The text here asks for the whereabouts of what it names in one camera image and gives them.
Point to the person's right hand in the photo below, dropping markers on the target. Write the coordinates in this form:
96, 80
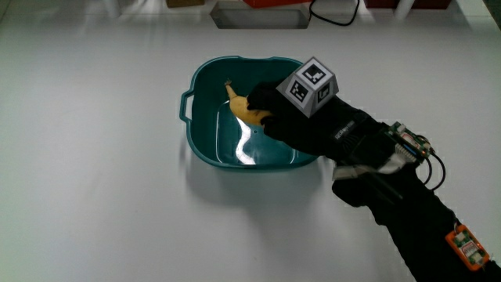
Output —
313, 129

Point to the yellow banana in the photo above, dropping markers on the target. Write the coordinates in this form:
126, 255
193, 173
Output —
242, 109

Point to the teal plastic basin plate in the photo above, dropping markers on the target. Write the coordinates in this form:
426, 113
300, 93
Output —
207, 129

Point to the person's right forearm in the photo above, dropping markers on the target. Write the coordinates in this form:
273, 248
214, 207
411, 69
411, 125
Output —
415, 223

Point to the green circuit board module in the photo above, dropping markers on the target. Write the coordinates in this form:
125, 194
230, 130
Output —
409, 142

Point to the grey metal tray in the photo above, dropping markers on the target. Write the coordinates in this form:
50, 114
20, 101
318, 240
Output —
260, 17

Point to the red box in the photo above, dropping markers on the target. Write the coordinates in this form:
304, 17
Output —
274, 3

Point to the brown box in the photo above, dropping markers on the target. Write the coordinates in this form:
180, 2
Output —
184, 2

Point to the orange sensor module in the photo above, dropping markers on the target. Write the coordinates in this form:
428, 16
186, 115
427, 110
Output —
467, 247

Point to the white post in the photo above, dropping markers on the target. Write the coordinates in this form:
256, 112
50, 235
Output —
404, 8

